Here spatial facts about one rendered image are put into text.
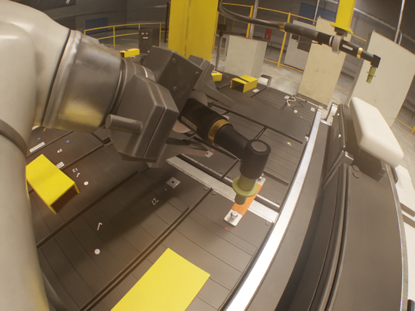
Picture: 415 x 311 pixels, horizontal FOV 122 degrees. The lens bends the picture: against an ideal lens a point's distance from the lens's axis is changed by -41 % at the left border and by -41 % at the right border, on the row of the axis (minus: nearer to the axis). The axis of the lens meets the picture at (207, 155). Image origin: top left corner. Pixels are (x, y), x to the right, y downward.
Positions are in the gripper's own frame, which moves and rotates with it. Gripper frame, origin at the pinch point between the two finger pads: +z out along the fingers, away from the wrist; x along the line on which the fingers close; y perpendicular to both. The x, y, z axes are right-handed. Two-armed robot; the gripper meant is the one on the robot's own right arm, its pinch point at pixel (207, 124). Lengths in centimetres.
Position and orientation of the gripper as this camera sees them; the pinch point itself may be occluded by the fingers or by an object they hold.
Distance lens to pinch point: 30.9
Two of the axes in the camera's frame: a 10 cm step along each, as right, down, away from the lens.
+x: -4.8, 8.4, 2.7
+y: -6.4, -5.4, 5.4
